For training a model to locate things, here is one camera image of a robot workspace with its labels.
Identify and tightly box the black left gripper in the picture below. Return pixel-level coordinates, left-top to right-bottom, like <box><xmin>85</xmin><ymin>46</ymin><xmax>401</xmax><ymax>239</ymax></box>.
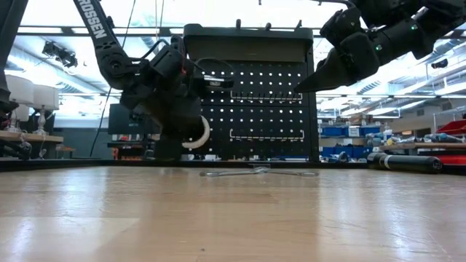
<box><xmin>122</xmin><ymin>68</ymin><xmax>207</xmax><ymax>143</ymax></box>

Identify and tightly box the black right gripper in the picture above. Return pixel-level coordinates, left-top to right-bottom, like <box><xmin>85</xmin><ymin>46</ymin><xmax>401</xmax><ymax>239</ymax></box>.
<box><xmin>293</xmin><ymin>7</ymin><xmax>382</xmax><ymax>94</ymax></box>

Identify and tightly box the white tape roll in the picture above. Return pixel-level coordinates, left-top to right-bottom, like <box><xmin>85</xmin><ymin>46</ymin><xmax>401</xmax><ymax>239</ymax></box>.
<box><xmin>181</xmin><ymin>115</ymin><xmax>211</xmax><ymax>150</ymax></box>

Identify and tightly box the silver black spirit level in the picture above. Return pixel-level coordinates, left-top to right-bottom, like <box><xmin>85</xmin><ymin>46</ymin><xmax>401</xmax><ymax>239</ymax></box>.
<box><xmin>202</xmin><ymin>74</ymin><xmax>234</xmax><ymax>89</ymax></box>

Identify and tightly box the silver combination wrench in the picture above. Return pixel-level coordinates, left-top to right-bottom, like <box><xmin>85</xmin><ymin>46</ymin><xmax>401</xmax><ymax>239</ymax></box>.
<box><xmin>199</xmin><ymin>166</ymin><xmax>270</xmax><ymax>178</ymax></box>
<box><xmin>254</xmin><ymin>166</ymin><xmax>320</xmax><ymax>178</ymax></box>

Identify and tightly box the black peg board cart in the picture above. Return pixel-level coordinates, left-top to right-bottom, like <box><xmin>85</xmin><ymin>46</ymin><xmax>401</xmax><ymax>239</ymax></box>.
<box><xmin>169</xmin><ymin>23</ymin><xmax>320</xmax><ymax>163</ymax></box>

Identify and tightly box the black monitor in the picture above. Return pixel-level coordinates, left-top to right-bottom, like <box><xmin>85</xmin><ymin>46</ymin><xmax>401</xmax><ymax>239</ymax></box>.
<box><xmin>108</xmin><ymin>103</ymin><xmax>163</xmax><ymax>135</ymax></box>

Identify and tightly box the wooden workbench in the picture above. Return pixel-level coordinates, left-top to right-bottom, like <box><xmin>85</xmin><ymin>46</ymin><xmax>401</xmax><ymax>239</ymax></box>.
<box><xmin>380</xmin><ymin>142</ymin><xmax>466</xmax><ymax>151</ymax></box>

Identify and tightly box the black flashlight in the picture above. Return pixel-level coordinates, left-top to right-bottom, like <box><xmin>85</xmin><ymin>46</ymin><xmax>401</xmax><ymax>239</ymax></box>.
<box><xmin>366</xmin><ymin>152</ymin><xmax>443</xmax><ymax>175</ymax></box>

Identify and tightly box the black ceiling light fixture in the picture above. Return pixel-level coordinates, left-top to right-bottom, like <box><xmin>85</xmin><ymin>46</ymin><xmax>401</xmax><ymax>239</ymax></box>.
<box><xmin>42</xmin><ymin>41</ymin><xmax>79</xmax><ymax>69</ymax></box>

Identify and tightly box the white shaded table lamp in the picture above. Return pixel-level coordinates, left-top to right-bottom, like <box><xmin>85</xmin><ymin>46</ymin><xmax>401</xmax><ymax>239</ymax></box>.
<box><xmin>5</xmin><ymin>74</ymin><xmax>36</xmax><ymax>134</ymax></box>
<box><xmin>33</xmin><ymin>84</ymin><xmax>60</xmax><ymax>136</ymax></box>

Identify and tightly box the red storage bin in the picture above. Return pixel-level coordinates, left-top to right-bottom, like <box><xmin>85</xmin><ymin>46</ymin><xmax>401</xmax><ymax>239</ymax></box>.
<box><xmin>435</xmin><ymin>119</ymin><xmax>466</xmax><ymax>136</ymax></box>

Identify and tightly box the wooden background desk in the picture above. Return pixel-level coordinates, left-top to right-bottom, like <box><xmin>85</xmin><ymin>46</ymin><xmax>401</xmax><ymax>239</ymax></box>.
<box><xmin>0</xmin><ymin>130</ymin><xmax>65</xmax><ymax>143</ymax></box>

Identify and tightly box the red plastic tray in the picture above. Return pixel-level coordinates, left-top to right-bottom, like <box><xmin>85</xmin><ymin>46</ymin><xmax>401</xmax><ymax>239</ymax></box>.
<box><xmin>435</xmin><ymin>154</ymin><xmax>466</xmax><ymax>167</ymax></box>

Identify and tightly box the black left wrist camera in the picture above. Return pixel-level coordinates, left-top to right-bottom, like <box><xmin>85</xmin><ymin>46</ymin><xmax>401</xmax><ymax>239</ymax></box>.
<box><xmin>149</xmin><ymin>44</ymin><xmax>183</xmax><ymax>79</ymax></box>

